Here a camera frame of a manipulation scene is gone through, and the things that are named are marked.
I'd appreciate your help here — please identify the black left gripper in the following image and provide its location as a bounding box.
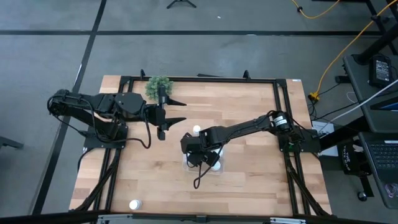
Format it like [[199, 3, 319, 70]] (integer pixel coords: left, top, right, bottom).
[[144, 85, 188, 141]]

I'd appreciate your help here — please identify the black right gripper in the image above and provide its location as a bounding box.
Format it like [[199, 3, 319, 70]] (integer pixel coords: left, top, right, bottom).
[[180, 132, 223, 168]]

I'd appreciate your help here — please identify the clear plastic basket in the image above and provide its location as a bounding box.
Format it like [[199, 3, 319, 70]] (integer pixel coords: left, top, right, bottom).
[[182, 144, 226, 176]]

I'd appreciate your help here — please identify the green artificial potted plant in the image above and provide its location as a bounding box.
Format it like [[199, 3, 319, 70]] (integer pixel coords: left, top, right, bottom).
[[144, 75, 174, 101]]

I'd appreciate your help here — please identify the black tripod stand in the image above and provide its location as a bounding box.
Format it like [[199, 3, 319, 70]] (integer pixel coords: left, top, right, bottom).
[[166, 0, 197, 9]]

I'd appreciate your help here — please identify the white paper sheet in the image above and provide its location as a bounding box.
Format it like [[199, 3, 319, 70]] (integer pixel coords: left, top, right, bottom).
[[311, 120, 340, 157]]

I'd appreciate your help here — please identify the black backpack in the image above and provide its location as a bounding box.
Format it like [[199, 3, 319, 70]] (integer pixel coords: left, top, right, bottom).
[[336, 141, 366, 175]]

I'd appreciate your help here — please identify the grey furniture leg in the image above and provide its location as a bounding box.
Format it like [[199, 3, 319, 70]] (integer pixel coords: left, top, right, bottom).
[[0, 135, 25, 151]]

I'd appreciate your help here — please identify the dark grey desk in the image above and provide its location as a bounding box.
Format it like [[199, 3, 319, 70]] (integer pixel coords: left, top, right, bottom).
[[357, 132, 398, 210], [343, 53, 398, 134]]

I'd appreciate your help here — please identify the black crossbar with silver brackets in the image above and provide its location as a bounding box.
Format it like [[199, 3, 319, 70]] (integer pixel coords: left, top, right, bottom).
[[0, 210, 398, 224]]

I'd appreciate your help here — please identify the black laptop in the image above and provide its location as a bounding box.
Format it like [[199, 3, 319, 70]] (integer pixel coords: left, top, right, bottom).
[[366, 139, 398, 185]]

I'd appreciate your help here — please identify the dark screen device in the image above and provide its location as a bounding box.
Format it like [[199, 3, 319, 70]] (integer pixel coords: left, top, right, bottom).
[[369, 95, 398, 112]]

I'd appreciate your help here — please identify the black power adapter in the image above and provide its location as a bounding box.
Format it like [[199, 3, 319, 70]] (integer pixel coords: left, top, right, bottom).
[[368, 54, 394, 89]]

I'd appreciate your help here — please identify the black stand leg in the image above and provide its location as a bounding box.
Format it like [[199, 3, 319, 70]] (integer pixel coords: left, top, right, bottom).
[[351, 0, 398, 65]]

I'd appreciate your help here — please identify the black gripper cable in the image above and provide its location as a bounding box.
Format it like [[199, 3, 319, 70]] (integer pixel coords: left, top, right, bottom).
[[192, 161, 216, 190], [123, 116, 153, 150]]

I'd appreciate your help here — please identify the black aluminium table frame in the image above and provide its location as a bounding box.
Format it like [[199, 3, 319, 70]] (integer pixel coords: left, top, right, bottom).
[[70, 68, 333, 218]]

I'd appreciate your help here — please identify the yellow extension cable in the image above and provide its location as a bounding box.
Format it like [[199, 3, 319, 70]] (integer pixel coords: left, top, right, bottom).
[[308, 0, 398, 103], [290, 0, 342, 20]]

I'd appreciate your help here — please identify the white cable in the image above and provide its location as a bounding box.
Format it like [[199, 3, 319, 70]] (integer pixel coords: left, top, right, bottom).
[[322, 79, 398, 127]]

